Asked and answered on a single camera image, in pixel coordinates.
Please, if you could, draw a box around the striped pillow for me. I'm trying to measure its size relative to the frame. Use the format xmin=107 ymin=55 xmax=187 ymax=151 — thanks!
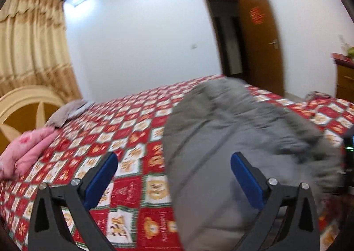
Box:
xmin=44 ymin=100 xmax=94 ymax=128

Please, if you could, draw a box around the dark furry cloth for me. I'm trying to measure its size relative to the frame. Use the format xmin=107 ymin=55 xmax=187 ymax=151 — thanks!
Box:
xmin=306 ymin=91 xmax=332 ymax=101

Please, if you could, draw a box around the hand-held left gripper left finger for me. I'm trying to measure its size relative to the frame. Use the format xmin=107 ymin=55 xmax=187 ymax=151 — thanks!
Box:
xmin=28 ymin=151 xmax=119 ymax=251

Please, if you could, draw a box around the red checkered bed sheet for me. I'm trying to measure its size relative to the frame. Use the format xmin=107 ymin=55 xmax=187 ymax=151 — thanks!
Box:
xmin=0 ymin=74 xmax=354 ymax=251

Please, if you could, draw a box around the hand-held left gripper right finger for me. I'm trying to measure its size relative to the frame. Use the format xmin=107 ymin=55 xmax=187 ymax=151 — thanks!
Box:
xmin=231 ymin=152 xmax=321 ymax=251

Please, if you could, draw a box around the grey puffer jacket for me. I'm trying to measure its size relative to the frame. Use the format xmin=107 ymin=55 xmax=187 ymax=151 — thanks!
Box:
xmin=162 ymin=77 xmax=345 ymax=251

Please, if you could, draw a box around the pink quilt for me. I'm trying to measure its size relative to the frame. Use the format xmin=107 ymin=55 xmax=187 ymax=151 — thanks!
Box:
xmin=0 ymin=126 xmax=60 ymax=181

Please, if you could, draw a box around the beige patterned curtain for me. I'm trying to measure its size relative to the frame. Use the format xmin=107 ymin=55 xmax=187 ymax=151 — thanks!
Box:
xmin=0 ymin=0 xmax=82 ymax=102

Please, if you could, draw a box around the cream and wooden headboard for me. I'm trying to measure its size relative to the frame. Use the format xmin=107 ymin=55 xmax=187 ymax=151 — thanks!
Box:
xmin=0 ymin=85 xmax=65 ymax=155

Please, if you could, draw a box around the wooden cabinet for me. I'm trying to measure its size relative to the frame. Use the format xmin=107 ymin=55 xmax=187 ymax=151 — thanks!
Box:
xmin=334 ymin=59 xmax=354 ymax=100

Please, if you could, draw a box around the green plant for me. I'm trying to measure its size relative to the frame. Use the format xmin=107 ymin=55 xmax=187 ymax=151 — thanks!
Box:
xmin=339 ymin=34 xmax=354 ymax=59

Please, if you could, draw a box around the red door decoration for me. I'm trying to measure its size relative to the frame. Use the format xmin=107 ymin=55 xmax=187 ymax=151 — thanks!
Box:
xmin=249 ymin=7 xmax=264 ymax=25

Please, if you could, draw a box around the dark door frame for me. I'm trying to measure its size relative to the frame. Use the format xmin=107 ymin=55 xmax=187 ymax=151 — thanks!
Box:
xmin=203 ymin=0 xmax=249 ymax=81

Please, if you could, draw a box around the red box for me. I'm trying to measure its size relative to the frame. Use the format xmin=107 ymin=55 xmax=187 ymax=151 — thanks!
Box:
xmin=331 ymin=52 xmax=354 ymax=61

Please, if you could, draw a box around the brown wooden door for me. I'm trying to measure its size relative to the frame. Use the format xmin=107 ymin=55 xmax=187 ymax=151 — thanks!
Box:
xmin=238 ymin=0 xmax=285 ymax=97

